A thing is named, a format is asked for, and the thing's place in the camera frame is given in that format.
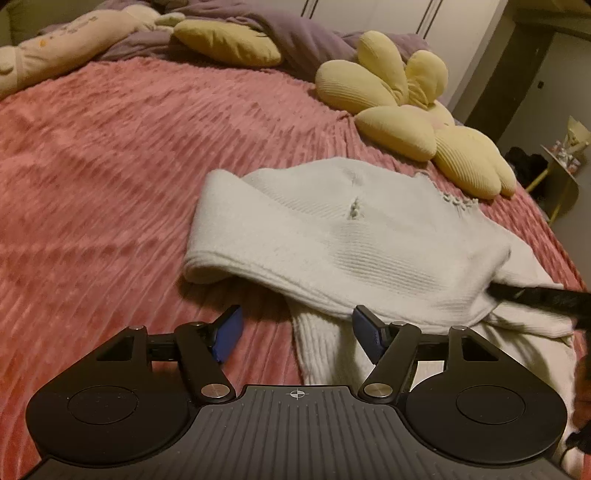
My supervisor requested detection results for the yellow oval pillow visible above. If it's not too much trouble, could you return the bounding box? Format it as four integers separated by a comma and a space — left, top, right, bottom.
173, 18, 282, 68

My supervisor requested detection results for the yellow flower-shaped pillow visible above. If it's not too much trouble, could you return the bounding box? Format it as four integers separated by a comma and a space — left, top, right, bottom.
315, 30, 517, 200

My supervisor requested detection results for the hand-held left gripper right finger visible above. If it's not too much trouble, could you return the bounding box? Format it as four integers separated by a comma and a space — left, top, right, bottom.
352, 306, 491, 403

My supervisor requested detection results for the dark cloth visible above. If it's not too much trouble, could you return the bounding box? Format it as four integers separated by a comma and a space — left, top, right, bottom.
507, 147, 550, 200

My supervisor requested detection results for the long beige plush toy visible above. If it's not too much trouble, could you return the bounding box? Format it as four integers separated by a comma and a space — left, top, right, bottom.
0, 4, 185, 100

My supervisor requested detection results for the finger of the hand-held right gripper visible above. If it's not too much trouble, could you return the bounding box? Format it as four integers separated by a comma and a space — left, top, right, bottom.
488, 282, 591, 331

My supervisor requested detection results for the pink ribbed blanket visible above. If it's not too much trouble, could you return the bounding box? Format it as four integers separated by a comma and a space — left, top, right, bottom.
0, 58, 588, 464

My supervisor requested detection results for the purple duvet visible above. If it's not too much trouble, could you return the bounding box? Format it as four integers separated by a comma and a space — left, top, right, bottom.
39, 0, 430, 72

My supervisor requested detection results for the yellow-legged side table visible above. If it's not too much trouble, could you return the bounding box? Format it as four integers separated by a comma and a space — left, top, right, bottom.
524, 144, 580, 227

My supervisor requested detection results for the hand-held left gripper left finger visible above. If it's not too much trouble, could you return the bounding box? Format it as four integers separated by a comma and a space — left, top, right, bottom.
95, 305, 243, 403

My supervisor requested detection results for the white wardrobe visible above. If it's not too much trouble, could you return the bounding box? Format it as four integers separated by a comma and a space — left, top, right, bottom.
298, 0, 502, 49

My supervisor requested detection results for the white knit sweater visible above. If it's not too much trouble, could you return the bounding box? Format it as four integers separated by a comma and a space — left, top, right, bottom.
183, 156, 578, 462

